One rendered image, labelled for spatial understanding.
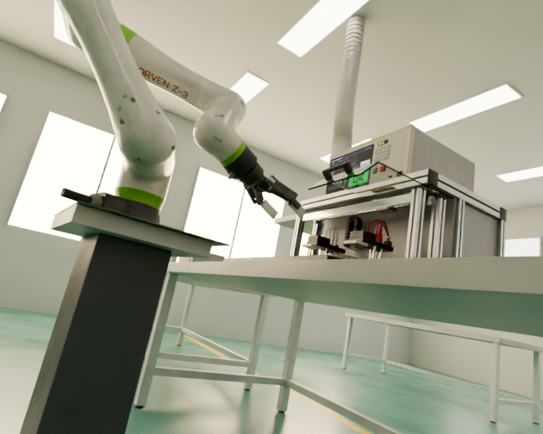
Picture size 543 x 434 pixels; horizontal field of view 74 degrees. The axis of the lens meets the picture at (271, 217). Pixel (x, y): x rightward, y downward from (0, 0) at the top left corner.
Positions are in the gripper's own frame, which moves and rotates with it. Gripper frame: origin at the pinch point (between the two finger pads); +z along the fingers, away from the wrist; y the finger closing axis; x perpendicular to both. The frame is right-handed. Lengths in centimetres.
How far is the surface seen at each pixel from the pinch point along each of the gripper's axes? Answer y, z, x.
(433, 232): 30.7, 30.6, 16.7
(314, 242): -11.9, 25.4, 7.1
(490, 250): 37, 55, 29
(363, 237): 13.8, 21.2, 7.2
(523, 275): 71, -10, -21
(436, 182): 32.5, 19.5, 28.0
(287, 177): -430, 237, 302
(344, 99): -111, 60, 180
